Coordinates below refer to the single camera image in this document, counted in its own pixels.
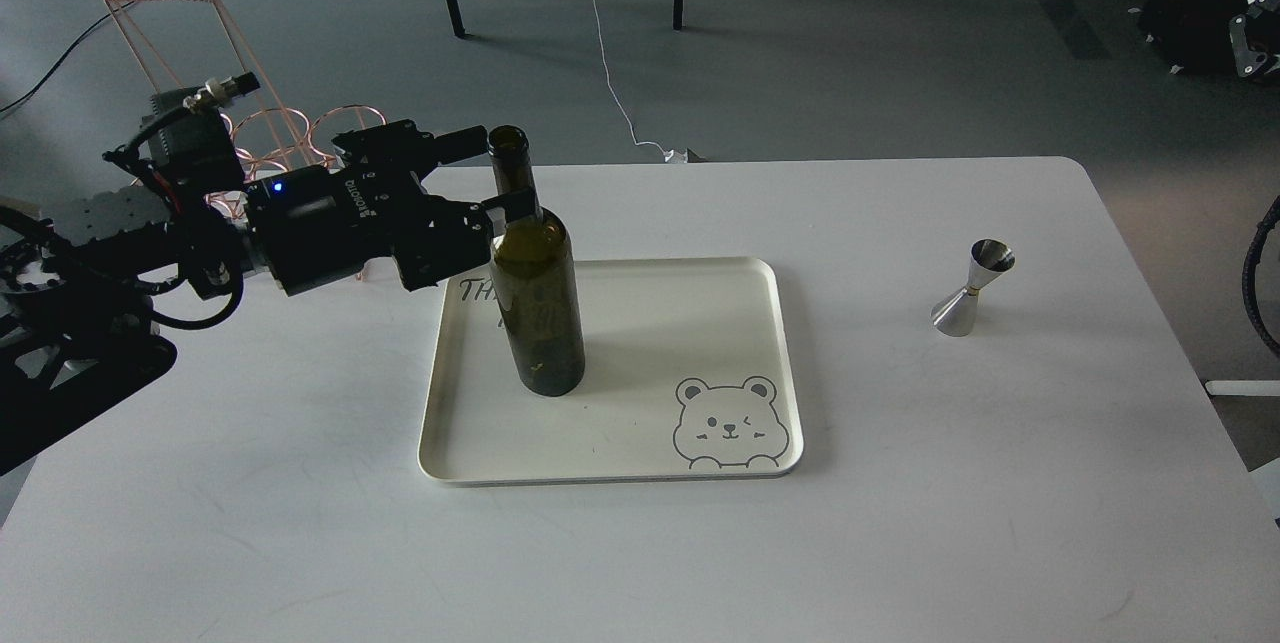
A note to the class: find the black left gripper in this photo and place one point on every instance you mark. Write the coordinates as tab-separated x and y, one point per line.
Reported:
313	226

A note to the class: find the dark green wine bottle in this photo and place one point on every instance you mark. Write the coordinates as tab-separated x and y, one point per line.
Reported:
534	280

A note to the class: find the steel double jigger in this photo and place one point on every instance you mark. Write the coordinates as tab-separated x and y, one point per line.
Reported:
957	314

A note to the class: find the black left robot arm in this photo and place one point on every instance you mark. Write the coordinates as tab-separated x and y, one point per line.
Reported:
88	287

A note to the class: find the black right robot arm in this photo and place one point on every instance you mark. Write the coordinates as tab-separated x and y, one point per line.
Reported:
1260	196

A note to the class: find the cream bear serving tray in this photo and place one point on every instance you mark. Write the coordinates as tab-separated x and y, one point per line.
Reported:
687	377

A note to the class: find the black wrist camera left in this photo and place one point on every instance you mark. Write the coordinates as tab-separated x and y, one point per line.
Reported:
183	150

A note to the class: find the copper wire wine rack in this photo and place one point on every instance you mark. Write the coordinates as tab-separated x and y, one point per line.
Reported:
182	43

